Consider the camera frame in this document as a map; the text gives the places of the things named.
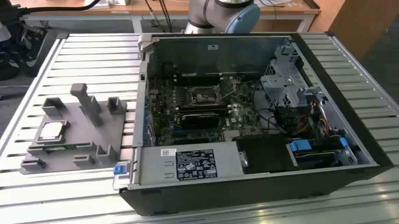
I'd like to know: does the silver square CPU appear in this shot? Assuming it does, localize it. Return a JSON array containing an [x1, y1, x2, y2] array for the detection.
[[41, 122, 67, 140]]

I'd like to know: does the black RAM slot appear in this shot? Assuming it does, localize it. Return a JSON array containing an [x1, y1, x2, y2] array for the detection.
[[178, 106, 230, 113]]

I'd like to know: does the CPU socket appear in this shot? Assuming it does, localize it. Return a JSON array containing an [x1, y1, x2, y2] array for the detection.
[[190, 86, 225, 105]]

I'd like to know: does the green motherboard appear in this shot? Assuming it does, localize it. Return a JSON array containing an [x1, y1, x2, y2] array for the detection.
[[149, 77, 278, 146]]

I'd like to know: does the black graphics card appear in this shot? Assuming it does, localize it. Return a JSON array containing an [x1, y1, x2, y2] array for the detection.
[[181, 113, 222, 130]]

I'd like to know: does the silver power supply unit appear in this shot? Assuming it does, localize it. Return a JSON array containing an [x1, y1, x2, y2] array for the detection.
[[137, 146, 245, 185]]

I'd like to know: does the grey metal disk bay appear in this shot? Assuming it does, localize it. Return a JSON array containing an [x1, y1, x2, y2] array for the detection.
[[261, 44, 322, 110]]

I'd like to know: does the blue disk carrier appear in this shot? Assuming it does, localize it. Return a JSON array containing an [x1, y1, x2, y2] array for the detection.
[[289, 138, 314, 154]]

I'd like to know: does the black open PC case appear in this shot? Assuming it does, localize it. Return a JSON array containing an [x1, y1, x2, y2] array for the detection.
[[118, 32, 394, 217]]

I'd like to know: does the grey parts rack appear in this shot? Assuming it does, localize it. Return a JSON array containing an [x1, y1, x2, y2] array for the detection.
[[19, 83, 130, 175]]

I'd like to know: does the wooden desk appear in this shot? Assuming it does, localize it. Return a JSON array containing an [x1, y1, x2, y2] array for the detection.
[[19, 0, 322, 33]]

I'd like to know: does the green RAM stick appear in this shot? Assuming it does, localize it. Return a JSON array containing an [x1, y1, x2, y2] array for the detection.
[[47, 145, 78, 151]]

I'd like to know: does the black office chair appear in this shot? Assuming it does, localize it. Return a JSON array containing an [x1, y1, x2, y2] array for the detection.
[[0, 14, 50, 81]]

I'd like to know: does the wooden cabinet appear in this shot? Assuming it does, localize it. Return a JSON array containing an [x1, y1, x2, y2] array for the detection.
[[329, 0, 399, 62]]

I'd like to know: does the bundle of coloured wires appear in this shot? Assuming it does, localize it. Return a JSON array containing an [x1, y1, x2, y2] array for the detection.
[[293, 100, 330, 137]]

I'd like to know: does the black cable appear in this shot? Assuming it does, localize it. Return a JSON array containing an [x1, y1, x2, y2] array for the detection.
[[19, 0, 103, 14]]

